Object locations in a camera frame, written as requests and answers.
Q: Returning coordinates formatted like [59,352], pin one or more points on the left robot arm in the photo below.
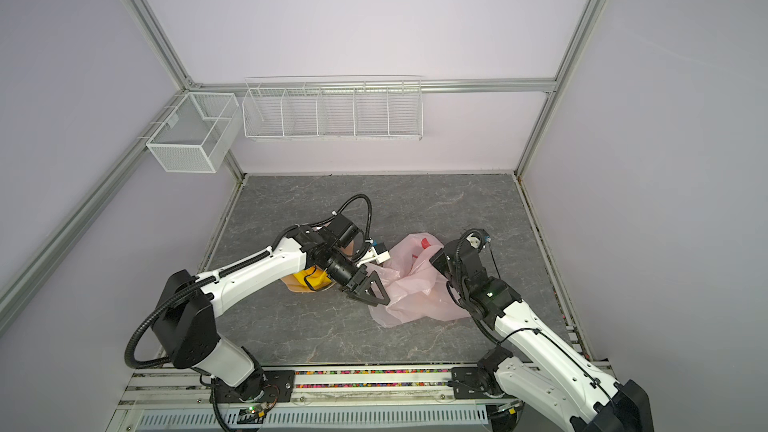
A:
[182,329]

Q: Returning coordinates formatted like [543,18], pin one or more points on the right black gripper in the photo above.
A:
[441,260]

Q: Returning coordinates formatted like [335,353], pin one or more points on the small white mesh basket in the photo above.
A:
[198,133]

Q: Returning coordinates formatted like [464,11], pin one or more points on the tan scalloped fruit bowl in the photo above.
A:
[290,283]

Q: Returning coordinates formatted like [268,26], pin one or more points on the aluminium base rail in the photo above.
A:
[387,397]

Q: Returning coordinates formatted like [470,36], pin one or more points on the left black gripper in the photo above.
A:
[360,294]

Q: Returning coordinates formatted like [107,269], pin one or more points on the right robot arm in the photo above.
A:
[531,362]

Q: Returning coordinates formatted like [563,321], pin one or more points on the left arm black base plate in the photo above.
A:
[271,386]

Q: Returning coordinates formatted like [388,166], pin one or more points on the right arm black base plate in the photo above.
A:
[472,382]

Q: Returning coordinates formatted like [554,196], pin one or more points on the pink fruit-print plastic bag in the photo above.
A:
[416,289]

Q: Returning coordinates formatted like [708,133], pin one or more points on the long white wire basket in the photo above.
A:
[333,107]

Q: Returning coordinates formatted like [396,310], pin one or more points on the yellow banana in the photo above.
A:
[313,279]

